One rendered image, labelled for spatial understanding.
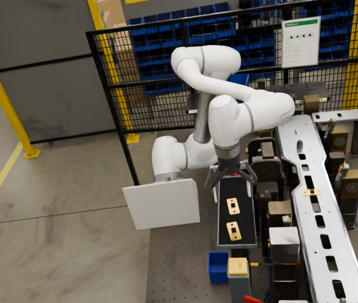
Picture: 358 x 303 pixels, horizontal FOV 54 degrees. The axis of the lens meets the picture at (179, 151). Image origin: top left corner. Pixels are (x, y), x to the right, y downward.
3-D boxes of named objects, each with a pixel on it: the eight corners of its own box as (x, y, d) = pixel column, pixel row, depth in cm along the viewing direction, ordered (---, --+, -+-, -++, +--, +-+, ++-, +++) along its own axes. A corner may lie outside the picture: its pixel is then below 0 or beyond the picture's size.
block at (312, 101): (316, 149, 229) (319, 100, 208) (303, 150, 231) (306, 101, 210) (313, 142, 236) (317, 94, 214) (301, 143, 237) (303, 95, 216)
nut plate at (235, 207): (239, 213, 136) (239, 211, 135) (230, 214, 136) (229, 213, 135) (235, 198, 142) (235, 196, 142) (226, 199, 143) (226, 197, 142)
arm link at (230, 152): (211, 134, 124) (212, 148, 127) (214, 149, 116) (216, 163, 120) (236, 130, 123) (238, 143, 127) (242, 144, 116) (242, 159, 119)
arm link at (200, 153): (178, 156, 216) (212, 153, 221) (184, 175, 205) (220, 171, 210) (194, 38, 163) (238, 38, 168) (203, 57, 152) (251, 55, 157)
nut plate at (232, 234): (241, 239, 126) (241, 237, 125) (231, 241, 126) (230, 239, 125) (236, 222, 133) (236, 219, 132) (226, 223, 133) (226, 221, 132)
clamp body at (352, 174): (360, 230, 175) (370, 178, 155) (334, 231, 177) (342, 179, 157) (356, 220, 180) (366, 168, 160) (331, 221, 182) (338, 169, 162)
